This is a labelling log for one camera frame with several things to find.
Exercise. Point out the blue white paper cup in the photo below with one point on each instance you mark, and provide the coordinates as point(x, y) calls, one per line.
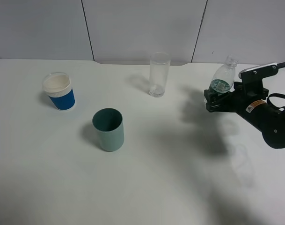
point(58, 87)

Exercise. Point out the clear bottle green label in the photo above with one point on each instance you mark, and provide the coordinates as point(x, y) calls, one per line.
point(223, 79)

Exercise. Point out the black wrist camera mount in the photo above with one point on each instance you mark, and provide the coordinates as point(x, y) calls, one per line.
point(252, 79)

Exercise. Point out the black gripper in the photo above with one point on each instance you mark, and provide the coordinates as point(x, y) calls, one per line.
point(255, 107)

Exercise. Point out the green plastic cup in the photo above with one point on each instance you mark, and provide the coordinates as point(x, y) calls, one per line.
point(108, 124)

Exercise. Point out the tall clear glass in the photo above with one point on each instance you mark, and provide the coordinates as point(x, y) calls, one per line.
point(159, 69)

